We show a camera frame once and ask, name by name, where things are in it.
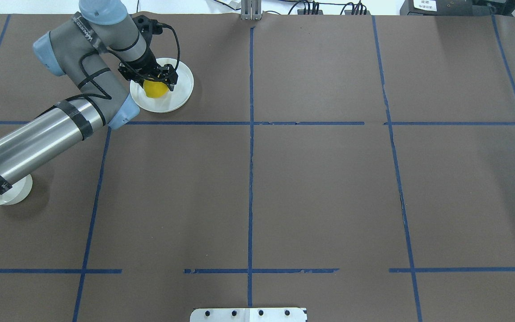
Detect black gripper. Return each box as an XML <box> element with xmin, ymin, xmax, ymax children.
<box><xmin>118</xmin><ymin>54</ymin><xmax>179</xmax><ymax>92</ymax></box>

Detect yellow lemon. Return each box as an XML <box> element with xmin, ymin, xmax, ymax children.
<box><xmin>142</xmin><ymin>80</ymin><xmax>169</xmax><ymax>99</ymax></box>

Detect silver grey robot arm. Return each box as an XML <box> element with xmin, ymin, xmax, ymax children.
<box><xmin>0</xmin><ymin>0</ymin><xmax>178</xmax><ymax>196</ymax></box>

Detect white plate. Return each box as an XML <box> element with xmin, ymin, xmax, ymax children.
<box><xmin>130</xmin><ymin>62</ymin><xmax>194</xmax><ymax>113</ymax></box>

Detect white bowl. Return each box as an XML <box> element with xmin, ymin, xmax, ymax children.
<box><xmin>0</xmin><ymin>174</ymin><xmax>33</xmax><ymax>206</ymax></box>

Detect black box with label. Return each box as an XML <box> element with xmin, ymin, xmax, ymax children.
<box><xmin>399</xmin><ymin>0</ymin><xmax>492</xmax><ymax>17</ymax></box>

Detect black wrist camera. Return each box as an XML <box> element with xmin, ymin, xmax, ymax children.
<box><xmin>132</xmin><ymin>15</ymin><xmax>164</xmax><ymax>38</ymax></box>

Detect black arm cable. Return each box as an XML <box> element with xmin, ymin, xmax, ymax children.
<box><xmin>77</xmin><ymin>23</ymin><xmax>181</xmax><ymax>128</ymax></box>

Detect black background cables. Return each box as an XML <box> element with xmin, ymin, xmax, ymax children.
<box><xmin>213</xmin><ymin>0</ymin><xmax>370</xmax><ymax>16</ymax></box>

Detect metal bracket with holes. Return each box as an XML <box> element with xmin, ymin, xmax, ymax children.
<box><xmin>190</xmin><ymin>307</ymin><xmax>308</xmax><ymax>322</ymax></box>

